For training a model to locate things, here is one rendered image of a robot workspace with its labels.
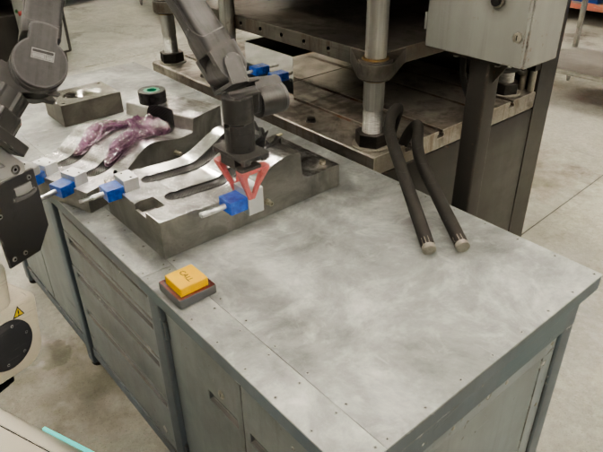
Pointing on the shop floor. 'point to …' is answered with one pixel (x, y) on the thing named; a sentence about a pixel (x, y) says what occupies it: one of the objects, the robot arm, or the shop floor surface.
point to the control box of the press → (488, 66)
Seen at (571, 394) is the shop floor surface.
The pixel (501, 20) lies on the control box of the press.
